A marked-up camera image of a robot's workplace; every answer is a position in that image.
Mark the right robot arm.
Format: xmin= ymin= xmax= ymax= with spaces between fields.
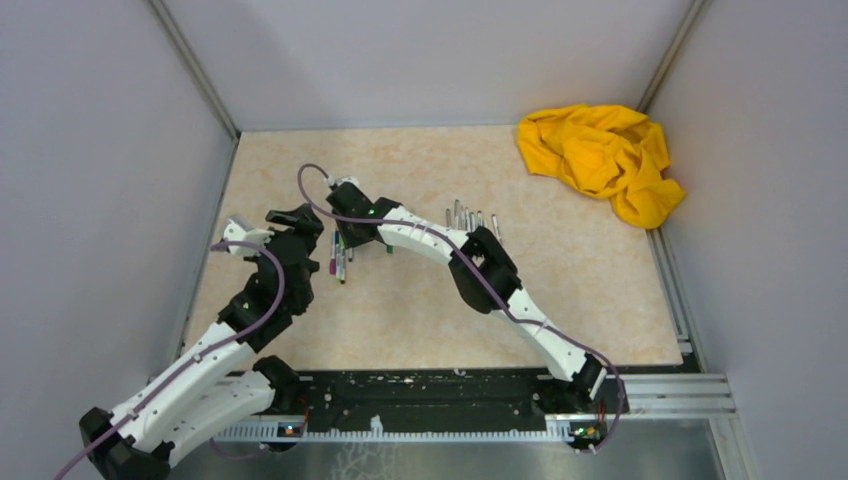
xmin=326 ymin=179 xmax=607 ymax=412

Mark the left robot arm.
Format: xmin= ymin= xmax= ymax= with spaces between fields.
xmin=79 ymin=204 xmax=324 ymax=479

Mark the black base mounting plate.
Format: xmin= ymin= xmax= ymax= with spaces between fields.
xmin=267 ymin=368 xmax=629 ymax=433

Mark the yellow crumpled cloth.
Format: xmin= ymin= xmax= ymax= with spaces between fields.
xmin=516 ymin=104 xmax=687 ymax=230

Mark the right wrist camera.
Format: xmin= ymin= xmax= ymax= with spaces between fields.
xmin=325 ymin=176 xmax=360 ymax=190

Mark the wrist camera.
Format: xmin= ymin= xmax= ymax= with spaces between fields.
xmin=325 ymin=176 xmax=360 ymax=190
xmin=221 ymin=215 xmax=273 ymax=258

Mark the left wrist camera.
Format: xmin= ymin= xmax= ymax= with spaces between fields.
xmin=221 ymin=215 xmax=273 ymax=258

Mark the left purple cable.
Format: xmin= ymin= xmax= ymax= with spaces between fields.
xmin=52 ymin=240 xmax=287 ymax=480

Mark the purple cable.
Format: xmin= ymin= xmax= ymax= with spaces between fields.
xmin=52 ymin=240 xmax=287 ymax=480
xmin=296 ymin=162 xmax=627 ymax=455

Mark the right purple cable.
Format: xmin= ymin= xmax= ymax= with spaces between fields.
xmin=296 ymin=162 xmax=627 ymax=455

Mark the white cable duct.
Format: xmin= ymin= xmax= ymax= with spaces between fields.
xmin=214 ymin=420 xmax=574 ymax=444

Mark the left corner aluminium post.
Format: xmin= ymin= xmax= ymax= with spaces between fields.
xmin=146 ymin=0 xmax=241 ymax=142

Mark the corner aluminium post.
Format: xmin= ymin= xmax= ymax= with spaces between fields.
xmin=636 ymin=0 xmax=712 ymax=114
xmin=146 ymin=0 xmax=241 ymax=142

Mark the aluminium frame rail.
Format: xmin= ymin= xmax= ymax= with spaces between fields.
xmin=137 ymin=373 xmax=738 ymax=421

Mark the right corner aluminium post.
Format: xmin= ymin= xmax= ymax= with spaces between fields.
xmin=636 ymin=0 xmax=712 ymax=114

